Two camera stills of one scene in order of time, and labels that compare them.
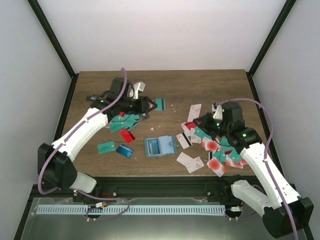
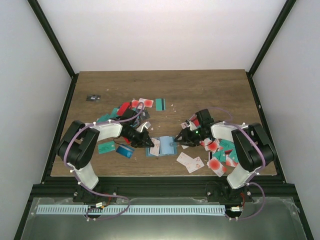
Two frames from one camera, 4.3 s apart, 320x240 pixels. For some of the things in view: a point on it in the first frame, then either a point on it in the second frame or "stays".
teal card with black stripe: (161, 103) stays
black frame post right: (277, 29) stays
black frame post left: (57, 44) stays
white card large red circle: (217, 166) stays
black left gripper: (143, 106) to (142, 142)
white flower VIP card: (191, 164) to (155, 150)
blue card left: (125, 150) stays
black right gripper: (204, 125) to (186, 138)
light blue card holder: (160, 146) stays
